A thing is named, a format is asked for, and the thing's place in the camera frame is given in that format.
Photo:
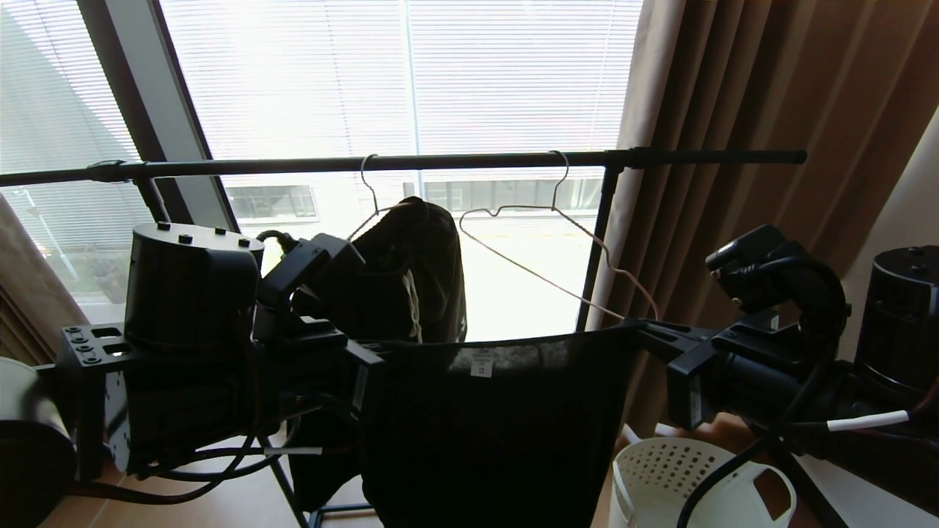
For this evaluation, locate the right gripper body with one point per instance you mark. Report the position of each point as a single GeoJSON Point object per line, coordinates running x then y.
{"type": "Point", "coordinates": [741, 381]}

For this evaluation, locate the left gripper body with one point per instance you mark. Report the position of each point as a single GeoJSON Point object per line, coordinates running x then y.
{"type": "Point", "coordinates": [315, 381]}

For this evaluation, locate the black shorts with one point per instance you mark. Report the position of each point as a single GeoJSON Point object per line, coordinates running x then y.
{"type": "Point", "coordinates": [425, 271]}

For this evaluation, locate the black mesh garment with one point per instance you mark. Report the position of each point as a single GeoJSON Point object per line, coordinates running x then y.
{"type": "Point", "coordinates": [499, 440]}

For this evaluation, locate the pink clothes hanger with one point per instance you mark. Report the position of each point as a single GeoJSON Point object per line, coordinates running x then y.
{"type": "Point", "coordinates": [528, 270]}
{"type": "Point", "coordinates": [369, 187]}

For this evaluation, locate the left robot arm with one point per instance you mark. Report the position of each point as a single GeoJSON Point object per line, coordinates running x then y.
{"type": "Point", "coordinates": [191, 293]}

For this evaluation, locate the white laundry basket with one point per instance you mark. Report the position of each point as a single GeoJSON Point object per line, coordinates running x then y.
{"type": "Point", "coordinates": [675, 484]}

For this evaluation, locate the black clothes rack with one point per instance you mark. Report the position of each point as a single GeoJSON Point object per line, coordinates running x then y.
{"type": "Point", "coordinates": [440, 161]}

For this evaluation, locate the brown curtain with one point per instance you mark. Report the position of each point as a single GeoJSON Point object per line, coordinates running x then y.
{"type": "Point", "coordinates": [37, 293]}
{"type": "Point", "coordinates": [733, 88]}

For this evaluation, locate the window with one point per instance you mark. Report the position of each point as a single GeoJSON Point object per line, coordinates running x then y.
{"type": "Point", "coordinates": [330, 73]}

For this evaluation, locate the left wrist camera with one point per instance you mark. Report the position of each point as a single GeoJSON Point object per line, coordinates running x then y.
{"type": "Point", "coordinates": [315, 268]}

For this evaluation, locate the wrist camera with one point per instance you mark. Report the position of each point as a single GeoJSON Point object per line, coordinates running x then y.
{"type": "Point", "coordinates": [315, 268]}
{"type": "Point", "coordinates": [777, 271]}

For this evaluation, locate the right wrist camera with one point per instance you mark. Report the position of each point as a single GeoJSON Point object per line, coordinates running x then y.
{"type": "Point", "coordinates": [777, 271]}

